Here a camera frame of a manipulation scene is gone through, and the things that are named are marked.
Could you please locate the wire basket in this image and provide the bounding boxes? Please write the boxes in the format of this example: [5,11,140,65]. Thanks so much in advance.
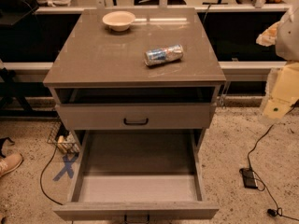
[47,120,80,154]

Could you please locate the tan shoe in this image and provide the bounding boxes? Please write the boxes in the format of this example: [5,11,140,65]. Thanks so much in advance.
[0,153,23,176]

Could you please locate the black power adapter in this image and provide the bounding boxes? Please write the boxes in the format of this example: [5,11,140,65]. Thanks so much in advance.
[239,168,258,189]

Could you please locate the grey drawer cabinet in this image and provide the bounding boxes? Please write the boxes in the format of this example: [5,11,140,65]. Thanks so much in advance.
[44,8,225,142]

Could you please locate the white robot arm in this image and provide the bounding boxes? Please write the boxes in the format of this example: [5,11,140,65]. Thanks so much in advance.
[256,6,299,120]

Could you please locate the open grey drawer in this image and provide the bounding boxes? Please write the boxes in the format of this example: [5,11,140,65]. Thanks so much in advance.
[54,130,219,223]

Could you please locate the black floor cable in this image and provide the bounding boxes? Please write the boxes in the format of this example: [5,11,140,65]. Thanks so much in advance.
[247,103,299,221]
[39,143,64,206]

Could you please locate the black floor cable right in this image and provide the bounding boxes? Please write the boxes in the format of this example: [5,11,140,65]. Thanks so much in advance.
[247,103,299,221]

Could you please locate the closed grey upper drawer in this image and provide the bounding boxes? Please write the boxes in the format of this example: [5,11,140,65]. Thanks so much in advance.
[56,104,216,130]

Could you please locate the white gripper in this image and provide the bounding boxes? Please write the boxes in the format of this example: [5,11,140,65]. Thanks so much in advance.
[259,4,299,124]

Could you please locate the black floor cable left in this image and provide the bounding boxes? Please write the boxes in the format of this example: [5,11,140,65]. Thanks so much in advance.
[39,143,64,206]

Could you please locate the black drawer handle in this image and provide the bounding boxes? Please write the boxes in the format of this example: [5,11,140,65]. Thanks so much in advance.
[123,118,149,126]

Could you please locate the white bowl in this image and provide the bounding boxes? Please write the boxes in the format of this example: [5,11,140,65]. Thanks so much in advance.
[102,11,135,32]

